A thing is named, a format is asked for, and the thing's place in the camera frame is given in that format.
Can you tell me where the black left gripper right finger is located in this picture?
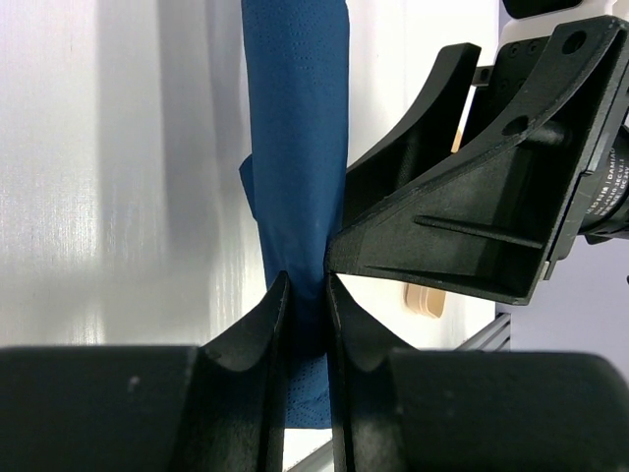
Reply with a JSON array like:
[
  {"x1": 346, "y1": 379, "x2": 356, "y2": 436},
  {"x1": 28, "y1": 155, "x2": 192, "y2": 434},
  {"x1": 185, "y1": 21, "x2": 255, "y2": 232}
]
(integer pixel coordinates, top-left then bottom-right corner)
[{"x1": 326, "y1": 276, "x2": 628, "y2": 471}]

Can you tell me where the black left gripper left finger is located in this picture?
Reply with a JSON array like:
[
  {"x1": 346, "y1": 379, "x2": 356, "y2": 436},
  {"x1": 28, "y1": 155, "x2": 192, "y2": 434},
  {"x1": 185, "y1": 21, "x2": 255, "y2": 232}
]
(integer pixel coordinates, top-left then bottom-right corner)
[{"x1": 1, "y1": 274, "x2": 290, "y2": 471}]

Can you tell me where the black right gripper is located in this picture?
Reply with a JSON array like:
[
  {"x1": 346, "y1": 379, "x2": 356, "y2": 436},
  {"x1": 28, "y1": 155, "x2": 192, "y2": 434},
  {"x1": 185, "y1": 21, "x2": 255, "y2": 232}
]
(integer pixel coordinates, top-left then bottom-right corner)
[{"x1": 461, "y1": 14, "x2": 629, "y2": 281}]

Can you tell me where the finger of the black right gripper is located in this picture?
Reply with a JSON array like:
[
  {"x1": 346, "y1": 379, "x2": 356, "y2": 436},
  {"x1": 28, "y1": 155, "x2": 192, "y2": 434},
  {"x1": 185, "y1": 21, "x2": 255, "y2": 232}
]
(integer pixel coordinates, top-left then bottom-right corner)
[
  {"x1": 343, "y1": 43, "x2": 481, "y2": 226},
  {"x1": 323, "y1": 19, "x2": 629, "y2": 306}
]

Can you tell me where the blue paper napkin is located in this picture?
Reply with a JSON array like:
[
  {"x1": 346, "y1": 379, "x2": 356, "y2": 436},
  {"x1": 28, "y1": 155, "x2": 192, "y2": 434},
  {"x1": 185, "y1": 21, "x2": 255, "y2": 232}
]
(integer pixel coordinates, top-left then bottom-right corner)
[{"x1": 240, "y1": 1, "x2": 350, "y2": 429}]

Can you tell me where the beige cutlery tray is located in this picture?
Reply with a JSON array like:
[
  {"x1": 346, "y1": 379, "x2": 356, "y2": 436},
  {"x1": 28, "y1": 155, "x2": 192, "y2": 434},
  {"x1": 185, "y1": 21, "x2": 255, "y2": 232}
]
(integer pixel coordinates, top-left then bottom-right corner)
[{"x1": 403, "y1": 128, "x2": 463, "y2": 320}]

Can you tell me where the aluminium table edge rail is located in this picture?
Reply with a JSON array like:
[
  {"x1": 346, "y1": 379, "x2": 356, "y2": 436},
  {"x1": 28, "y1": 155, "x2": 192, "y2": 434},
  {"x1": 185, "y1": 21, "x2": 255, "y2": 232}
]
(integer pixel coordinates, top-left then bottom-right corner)
[{"x1": 283, "y1": 313, "x2": 511, "y2": 471}]

